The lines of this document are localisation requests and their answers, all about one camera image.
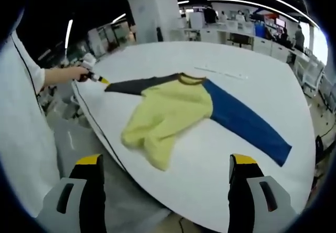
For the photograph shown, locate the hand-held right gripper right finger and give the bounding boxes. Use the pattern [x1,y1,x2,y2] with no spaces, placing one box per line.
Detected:
[227,153,299,233]

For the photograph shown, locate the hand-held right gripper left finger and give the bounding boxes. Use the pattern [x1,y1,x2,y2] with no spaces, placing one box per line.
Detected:
[36,154,108,233]

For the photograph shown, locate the yellow blue black garment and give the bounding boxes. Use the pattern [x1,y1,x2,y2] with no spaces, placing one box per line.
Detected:
[104,72,293,172]

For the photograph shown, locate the person's left hand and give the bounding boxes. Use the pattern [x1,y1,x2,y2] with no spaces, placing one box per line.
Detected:
[64,66,89,83]

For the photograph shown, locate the black office chair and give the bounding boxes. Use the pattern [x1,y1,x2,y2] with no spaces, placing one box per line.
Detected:
[229,33,250,48]

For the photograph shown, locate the white mesh chair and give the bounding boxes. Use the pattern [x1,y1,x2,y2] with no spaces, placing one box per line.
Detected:
[293,51,327,98]

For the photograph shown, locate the white cabinet counter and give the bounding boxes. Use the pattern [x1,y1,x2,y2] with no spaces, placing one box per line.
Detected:
[183,27,311,63]

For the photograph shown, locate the blue storage bin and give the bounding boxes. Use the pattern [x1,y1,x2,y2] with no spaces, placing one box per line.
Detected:
[254,23,266,37]

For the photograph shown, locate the thin black cable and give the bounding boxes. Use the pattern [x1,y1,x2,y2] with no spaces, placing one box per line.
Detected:
[12,33,44,116]

